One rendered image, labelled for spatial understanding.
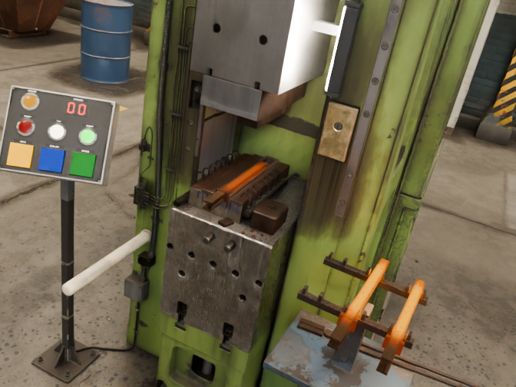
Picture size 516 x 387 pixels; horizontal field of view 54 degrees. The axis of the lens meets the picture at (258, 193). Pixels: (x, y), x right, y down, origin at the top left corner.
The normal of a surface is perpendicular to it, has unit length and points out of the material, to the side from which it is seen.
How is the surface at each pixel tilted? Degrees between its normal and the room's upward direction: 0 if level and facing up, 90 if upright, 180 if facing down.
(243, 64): 90
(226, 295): 90
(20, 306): 0
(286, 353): 0
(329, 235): 90
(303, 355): 0
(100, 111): 60
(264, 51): 90
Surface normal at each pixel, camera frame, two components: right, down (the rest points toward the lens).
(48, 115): 0.08, -0.06
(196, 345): -0.42, 0.34
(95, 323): 0.17, -0.88
